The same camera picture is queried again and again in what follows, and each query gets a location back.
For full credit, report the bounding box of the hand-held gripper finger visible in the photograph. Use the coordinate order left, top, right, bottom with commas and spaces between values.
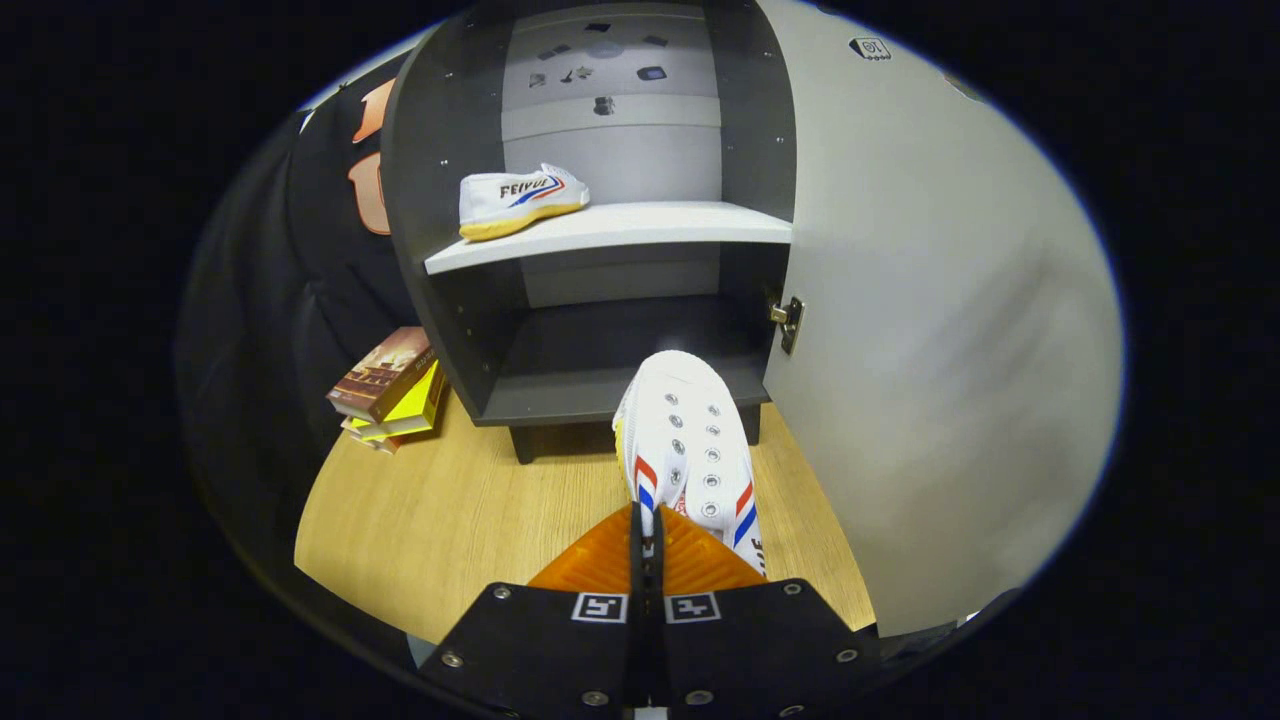
418, 502, 647, 720
646, 505, 881, 720

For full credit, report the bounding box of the white striped shoe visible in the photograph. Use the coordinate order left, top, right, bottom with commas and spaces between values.
458, 163, 591, 243
612, 349, 768, 579

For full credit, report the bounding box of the beige shoe cabinet door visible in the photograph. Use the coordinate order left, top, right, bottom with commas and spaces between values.
755, 0, 1126, 638

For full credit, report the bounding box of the dark grey shoe cabinet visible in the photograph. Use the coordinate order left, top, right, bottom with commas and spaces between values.
380, 0, 801, 466

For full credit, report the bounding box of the metal door hinge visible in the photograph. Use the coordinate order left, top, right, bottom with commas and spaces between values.
768, 294, 805, 356

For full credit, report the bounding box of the white cabinet shelf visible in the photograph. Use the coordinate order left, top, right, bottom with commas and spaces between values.
424, 200, 793, 276

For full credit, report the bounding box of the yellow book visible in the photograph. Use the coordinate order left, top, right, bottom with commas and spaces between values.
343, 358, 448, 443

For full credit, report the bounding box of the thin pale book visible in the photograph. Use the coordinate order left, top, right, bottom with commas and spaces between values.
343, 425, 403, 456

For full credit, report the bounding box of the brown cover book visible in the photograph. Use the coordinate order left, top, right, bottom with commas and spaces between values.
326, 326, 434, 424

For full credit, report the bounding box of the black backdrop cloth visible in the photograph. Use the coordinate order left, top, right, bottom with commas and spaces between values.
175, 75, 426, 641

